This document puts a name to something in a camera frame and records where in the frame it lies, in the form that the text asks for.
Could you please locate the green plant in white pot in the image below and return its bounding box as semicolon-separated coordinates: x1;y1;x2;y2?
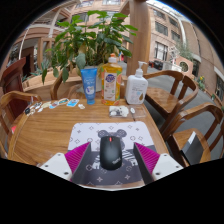
41;9;139;94

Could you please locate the black notebook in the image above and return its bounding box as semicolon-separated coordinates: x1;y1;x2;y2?
179;131;202;162

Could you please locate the dark red-brown wooden chair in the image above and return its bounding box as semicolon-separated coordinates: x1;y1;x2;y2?
0;57;28;98

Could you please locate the white pump bottle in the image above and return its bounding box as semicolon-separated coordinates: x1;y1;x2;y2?
124;60;149;106

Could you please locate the light wooden armchair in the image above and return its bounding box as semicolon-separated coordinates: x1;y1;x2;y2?
0;90;43;158
162;102;224;168
143;69;200;134
49;70;85;101

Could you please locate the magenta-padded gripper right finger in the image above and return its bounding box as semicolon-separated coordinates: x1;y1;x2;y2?
133;142;184;184

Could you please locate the small white packet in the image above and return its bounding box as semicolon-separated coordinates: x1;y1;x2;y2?
108;105;130;118

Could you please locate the grey bear-print mouse pad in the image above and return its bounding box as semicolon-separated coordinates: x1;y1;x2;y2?
68;120;158;187

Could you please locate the black computer mouse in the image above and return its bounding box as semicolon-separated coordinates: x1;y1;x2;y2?
99;135;123;171

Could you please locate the small blue sticker card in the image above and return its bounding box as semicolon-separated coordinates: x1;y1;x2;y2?
66;98;80;108

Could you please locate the yellow dish soap bottle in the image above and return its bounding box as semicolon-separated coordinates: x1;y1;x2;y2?
101;53;124;107

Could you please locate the blue tube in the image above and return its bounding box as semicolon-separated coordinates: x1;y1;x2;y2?
80;66;99;105

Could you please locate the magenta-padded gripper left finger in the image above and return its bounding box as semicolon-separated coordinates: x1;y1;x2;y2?
39;141;92;183

